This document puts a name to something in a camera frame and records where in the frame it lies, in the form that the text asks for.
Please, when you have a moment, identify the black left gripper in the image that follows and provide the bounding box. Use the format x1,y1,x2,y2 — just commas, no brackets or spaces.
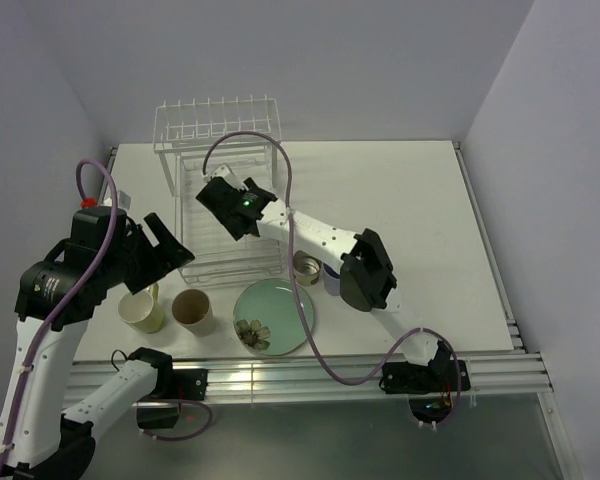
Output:
101,212,194,293

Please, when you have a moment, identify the brown paper-like cup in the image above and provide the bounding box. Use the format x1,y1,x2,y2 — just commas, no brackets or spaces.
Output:
171,289,215,336

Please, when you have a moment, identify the pale yellow mug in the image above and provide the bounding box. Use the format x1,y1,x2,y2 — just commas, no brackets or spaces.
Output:
117,283,164,334

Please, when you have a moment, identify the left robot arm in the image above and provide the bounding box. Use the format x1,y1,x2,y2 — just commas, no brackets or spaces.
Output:
0,206,194,479

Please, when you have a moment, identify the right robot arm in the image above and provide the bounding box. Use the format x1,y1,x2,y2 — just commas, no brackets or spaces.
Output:
196,173,451,390

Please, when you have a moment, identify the small metal-lined beige cup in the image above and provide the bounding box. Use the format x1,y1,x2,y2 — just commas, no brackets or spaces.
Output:
293,250,322,286

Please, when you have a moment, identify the green floral plate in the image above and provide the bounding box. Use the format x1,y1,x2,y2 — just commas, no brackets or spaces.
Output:
233,279,307,356

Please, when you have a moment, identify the lavender plastic cup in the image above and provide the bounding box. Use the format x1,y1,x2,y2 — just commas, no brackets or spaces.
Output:
322,264,340,297

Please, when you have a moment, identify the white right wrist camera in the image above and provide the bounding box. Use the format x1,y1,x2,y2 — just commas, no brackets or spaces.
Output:
202,164,247,190

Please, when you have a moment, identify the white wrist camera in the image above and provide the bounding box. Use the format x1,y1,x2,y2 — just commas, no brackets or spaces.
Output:
102,190,131,211
202,164,247,190

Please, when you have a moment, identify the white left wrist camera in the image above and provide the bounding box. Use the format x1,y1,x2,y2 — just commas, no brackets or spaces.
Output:
102,190,131,211

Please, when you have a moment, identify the white wire dish rack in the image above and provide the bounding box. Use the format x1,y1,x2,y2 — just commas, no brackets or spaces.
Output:
153,95,285,287

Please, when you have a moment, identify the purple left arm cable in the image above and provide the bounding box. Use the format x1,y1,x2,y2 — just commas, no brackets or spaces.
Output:
0,158,214,480

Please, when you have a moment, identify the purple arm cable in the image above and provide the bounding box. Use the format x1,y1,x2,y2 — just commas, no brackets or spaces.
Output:
201,131,462,431
0,158,214,480

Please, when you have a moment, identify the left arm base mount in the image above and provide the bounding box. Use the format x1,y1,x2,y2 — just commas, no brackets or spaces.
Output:
136,368,213,441

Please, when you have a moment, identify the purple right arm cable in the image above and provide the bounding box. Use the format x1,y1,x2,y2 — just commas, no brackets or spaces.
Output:
201,131,462,431

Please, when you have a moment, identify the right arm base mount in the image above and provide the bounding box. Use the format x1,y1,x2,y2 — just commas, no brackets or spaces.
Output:
379,359,471,395

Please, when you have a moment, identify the aluminium frame rail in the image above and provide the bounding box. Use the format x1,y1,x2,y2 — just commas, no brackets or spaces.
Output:
64,349,551,407

